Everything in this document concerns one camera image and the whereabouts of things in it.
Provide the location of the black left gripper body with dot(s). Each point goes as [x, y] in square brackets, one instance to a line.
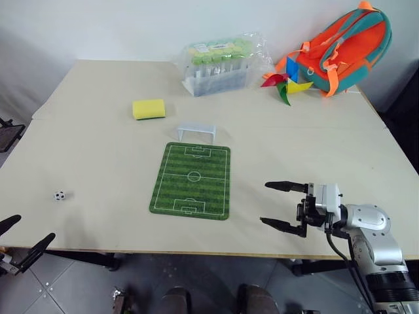
[6, 265]

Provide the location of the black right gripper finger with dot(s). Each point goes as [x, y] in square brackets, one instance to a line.
[288, 226]
[286, 185]

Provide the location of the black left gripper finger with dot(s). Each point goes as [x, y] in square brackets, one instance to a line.
[10, 223]
[36, 250]

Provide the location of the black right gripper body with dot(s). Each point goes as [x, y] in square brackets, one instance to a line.
[309, 212]

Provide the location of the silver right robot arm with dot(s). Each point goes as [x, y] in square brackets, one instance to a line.
[376, 235]

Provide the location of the small soccer ball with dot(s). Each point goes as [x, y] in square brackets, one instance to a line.
[60, 195]

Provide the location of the green soccer field mat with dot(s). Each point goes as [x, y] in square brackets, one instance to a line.
[191, 180]

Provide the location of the dark rounded shape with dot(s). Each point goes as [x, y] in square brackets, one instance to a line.
[257, 301]
[176, 301]

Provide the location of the black metal stand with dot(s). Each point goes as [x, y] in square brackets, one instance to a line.
[10, 134]

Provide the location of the colourful paper pinwheel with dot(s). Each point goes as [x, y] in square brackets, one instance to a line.
[288, 81]

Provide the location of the small grey toy goal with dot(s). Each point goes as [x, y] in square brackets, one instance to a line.
[196, 128]

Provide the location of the clear bag of green-capped tubes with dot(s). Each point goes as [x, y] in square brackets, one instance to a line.
[219, 65]

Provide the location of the orange and teal backpack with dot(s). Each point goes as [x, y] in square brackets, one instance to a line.
[350, 42]

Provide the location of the yellow sponge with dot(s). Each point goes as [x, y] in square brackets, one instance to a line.
[149, 108]

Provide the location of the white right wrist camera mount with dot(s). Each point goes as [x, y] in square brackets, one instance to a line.
[329, 198]

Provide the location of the black table leg frame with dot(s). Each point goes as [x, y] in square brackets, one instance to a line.
[88, 259]
[320, 266]

